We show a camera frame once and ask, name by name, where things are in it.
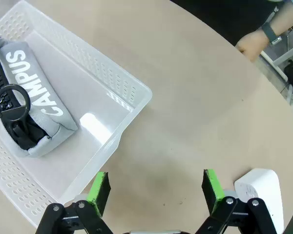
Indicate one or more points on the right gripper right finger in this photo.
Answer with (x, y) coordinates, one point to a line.
(213, 190)

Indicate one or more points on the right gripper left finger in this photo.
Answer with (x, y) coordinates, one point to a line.
(97, 195)

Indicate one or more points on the white rounded plastic box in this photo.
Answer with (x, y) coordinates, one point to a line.
(263, 182)

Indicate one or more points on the person's left forearm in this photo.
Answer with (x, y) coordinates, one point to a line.
(284, 20)

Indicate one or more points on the white perforated plastic basket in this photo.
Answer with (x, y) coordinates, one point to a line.
(92, 97)

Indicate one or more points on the person's left hand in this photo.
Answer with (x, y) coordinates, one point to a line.
(252, 45)

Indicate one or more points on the large white table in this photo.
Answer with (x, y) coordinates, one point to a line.
(286, 48)

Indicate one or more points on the dark wrist watch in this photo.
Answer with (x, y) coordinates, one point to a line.
(269, 33)

